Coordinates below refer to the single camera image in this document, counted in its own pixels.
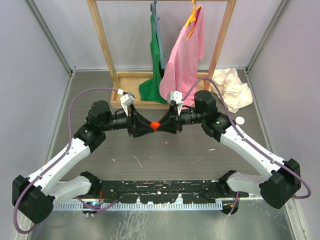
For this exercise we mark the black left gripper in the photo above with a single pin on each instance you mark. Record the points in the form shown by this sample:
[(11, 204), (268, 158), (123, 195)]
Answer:
[(136, 124)]

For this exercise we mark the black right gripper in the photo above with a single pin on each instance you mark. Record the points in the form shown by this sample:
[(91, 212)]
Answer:
[(168, 121)]

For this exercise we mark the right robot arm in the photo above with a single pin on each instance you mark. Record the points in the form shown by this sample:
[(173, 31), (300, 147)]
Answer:
[(278, 179)]

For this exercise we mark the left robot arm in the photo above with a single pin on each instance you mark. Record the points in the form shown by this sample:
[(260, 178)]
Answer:
[(35, 196)]

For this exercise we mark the green shirt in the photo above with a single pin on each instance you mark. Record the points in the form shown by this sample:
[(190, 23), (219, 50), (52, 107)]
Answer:
[(149, 90)]

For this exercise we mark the wooden clothes rack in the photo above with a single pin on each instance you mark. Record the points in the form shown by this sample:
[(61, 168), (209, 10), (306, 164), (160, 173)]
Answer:
[(130, 80)]

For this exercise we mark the pink t-shirt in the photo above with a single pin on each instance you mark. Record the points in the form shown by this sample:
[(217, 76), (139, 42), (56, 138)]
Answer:
[(181, 71)]

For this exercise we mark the cream crumpled cloth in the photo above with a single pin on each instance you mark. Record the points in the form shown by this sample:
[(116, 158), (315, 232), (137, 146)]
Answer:
[(235, 93)]

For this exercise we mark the yellow clothes hanger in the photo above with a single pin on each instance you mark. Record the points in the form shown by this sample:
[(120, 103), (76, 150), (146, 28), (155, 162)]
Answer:
[(190, 24)]

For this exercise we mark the grey clothes hanger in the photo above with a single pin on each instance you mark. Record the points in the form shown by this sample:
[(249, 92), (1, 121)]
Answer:
[(153, 9)]

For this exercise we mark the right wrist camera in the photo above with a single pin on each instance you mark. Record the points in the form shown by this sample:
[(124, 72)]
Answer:
[(175, 97)]

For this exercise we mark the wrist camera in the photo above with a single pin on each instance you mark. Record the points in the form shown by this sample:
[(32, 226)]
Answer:
[(175, 97), (126, 100)]

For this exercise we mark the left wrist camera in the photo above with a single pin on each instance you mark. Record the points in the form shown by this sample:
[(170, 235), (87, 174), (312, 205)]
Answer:
[(126, 100)]

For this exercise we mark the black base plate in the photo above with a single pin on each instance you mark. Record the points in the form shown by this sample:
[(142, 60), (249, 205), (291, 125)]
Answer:
[(160, 191)]

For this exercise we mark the slotted cable duct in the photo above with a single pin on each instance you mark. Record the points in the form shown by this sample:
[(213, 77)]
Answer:
[(138, 206)]

